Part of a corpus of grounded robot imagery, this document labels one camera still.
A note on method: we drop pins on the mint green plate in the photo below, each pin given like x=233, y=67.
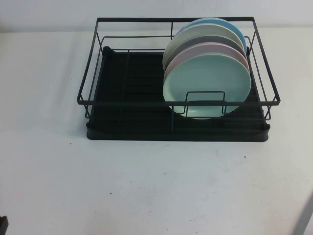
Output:
x=207, y=76

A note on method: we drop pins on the pink plate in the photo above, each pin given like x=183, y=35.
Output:
x=207, y=49

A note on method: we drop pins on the grey plate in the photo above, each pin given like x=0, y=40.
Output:
x=207, y=39

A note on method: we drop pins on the cream plate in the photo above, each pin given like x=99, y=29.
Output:
x=203, y=30

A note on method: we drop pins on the blue plate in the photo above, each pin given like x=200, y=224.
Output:
x=220, y=22

